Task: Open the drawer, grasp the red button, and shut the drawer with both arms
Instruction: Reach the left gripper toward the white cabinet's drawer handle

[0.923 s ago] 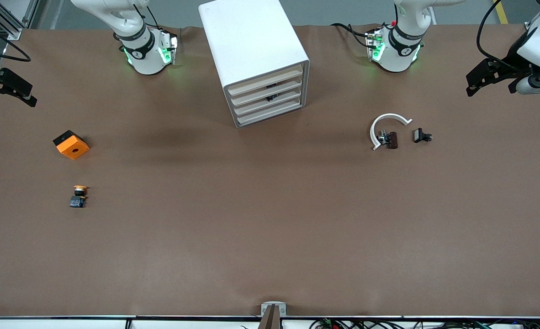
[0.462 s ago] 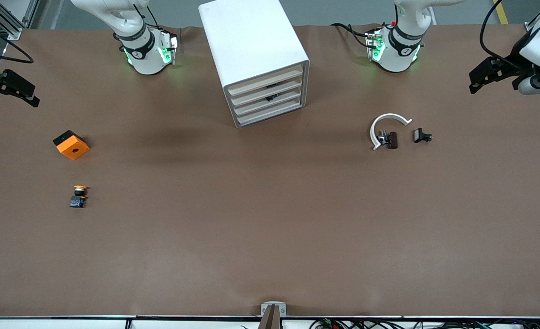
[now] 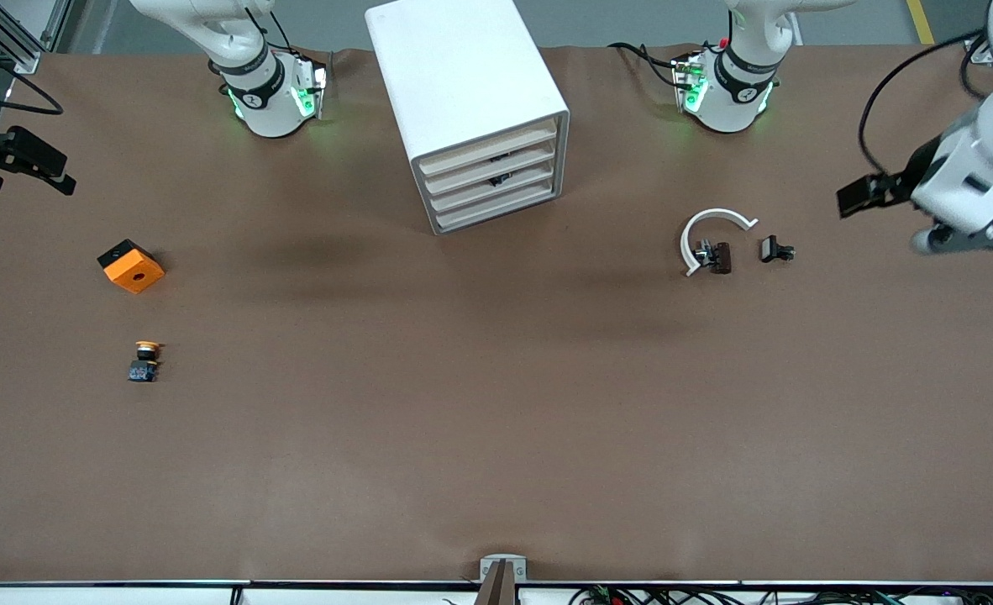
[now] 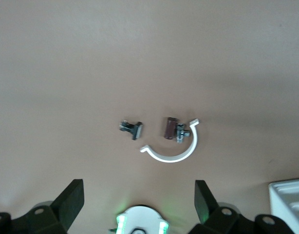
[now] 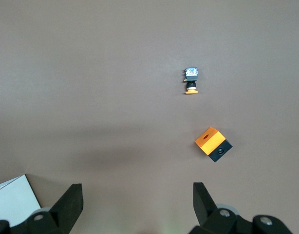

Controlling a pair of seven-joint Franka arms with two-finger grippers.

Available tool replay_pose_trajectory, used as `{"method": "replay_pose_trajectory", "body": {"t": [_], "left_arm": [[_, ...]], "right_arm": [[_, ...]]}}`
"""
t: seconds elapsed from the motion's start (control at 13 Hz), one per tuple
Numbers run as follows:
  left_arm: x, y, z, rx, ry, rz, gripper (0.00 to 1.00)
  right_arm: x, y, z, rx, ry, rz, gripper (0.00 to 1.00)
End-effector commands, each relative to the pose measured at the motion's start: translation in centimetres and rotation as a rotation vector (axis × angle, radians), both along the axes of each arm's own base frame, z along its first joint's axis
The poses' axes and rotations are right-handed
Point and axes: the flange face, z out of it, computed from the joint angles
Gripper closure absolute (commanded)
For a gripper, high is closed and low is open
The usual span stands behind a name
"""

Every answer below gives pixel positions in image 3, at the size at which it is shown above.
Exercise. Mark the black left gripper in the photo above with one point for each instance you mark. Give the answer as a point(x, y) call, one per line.
point(914, 172)

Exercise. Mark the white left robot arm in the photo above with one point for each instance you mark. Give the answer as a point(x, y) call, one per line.
point(732, 92)

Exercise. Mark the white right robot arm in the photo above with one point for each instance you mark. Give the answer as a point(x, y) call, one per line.
point(270, 101)

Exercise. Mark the orange black button box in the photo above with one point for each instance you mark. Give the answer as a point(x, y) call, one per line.
point(135, 273)

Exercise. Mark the white drawer cabinet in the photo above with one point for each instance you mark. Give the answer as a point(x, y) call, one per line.
point(454, 76)

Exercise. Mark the small black clip part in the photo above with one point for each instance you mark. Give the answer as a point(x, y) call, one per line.
point(772, 249)

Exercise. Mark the white curved plastic part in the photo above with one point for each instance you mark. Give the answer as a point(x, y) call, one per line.
point(719, 213)

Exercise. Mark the dark brown clip part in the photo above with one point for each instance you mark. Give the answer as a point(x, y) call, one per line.
point(719, 258)

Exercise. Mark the large table cover sheet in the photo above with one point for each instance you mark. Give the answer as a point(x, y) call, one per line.
point(496, 420)

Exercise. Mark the aluminium frame profile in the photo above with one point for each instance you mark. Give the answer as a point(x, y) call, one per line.
point(18, 57)
point(979, 55)

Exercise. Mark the yellow push button switch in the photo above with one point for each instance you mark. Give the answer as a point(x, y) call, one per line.
point(144, 370)

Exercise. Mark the white table edge rail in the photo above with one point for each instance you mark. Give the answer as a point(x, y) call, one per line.
point(85, 595)

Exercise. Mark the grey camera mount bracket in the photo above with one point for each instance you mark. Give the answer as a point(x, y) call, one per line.
point(503, 565)

